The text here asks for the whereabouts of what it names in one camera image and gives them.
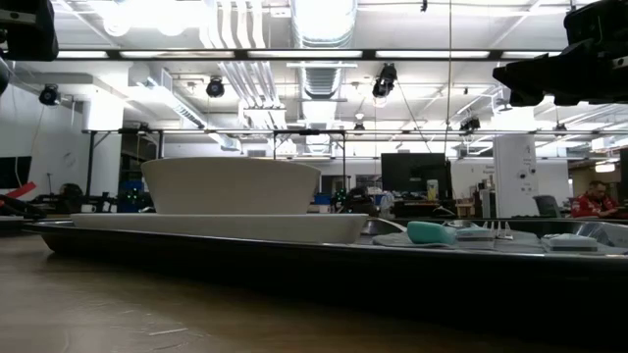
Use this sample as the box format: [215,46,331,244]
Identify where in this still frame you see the white pillar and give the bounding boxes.
[493,134,540,219]

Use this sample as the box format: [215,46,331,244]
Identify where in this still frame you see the black background robot arms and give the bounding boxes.
[28,183,119,214]

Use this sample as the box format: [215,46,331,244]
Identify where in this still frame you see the black wall screen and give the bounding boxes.
[0,155,33,190]

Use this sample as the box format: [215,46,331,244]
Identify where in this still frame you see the red strip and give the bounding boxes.
[0,180,38,200]

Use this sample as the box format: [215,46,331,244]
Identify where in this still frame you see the silver ventilation duct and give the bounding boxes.
[288,0,359,99]

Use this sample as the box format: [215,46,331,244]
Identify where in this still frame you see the utensil with teal handle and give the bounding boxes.
[405,221,458,245]

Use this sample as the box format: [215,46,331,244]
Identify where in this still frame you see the utensil with pale handle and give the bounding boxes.
[541,232,601,253]

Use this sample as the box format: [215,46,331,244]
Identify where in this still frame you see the person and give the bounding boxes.
[570,179,620,219]
[342,185,380,217]

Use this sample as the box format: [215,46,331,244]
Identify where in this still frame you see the black monitor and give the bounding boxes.
[381,152,453,203]

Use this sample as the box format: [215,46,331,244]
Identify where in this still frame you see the black serving tray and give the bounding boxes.
[22,219,628,325]

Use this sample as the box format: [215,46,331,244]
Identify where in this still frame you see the grey office chair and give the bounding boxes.
[533,194,564,219]

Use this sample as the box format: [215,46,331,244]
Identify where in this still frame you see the grey cloth napkin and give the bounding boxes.
[371,227,628,256]

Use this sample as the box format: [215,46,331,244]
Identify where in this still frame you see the black metal frame stand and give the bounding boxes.
[81,127,166,213]

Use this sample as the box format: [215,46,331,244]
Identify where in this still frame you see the overhead frame bar with lights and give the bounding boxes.
[0,48,628,62]

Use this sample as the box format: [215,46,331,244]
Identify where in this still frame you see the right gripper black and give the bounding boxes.
[493,28,628,107]

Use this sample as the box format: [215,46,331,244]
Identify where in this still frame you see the white bowl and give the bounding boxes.
[140,156,323,216]

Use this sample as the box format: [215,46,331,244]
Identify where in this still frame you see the fork with pale handle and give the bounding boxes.
[455,220,515,250]

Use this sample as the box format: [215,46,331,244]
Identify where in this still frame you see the white plate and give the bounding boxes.
[70,212,370,245]

